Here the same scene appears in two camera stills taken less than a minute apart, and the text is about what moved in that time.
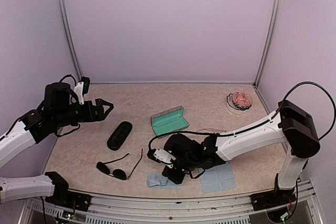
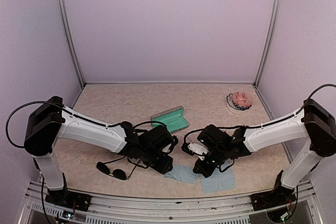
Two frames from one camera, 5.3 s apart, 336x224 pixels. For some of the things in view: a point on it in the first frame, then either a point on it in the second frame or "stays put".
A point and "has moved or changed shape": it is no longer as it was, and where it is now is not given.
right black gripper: [176, 179] → [206, 170]
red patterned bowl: [239, 103] stays put
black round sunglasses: [117, 173] stays put
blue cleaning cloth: [158, 180] has moved or changed shape
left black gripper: [91, 116] → [163, 168]
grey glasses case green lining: [168, 121] stays put
